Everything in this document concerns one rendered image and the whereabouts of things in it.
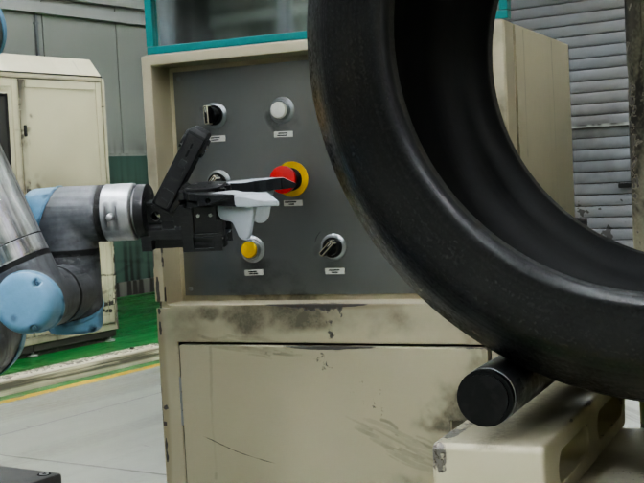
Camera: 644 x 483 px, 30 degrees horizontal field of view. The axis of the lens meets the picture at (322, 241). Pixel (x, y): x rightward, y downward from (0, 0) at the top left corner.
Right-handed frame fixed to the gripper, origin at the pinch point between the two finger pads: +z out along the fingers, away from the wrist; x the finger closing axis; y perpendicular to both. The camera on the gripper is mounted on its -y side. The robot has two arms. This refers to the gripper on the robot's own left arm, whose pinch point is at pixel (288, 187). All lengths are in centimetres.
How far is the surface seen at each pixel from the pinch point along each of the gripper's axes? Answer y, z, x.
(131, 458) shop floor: 147, -117, -289
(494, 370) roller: 6, 25, 62
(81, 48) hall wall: -4, -352, -995
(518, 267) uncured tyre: -3, 27, 65
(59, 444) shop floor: 151, -158, -318
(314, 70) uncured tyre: -17, 11, 55
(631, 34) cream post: -18, 40, 25
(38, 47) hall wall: -8, -375, -940
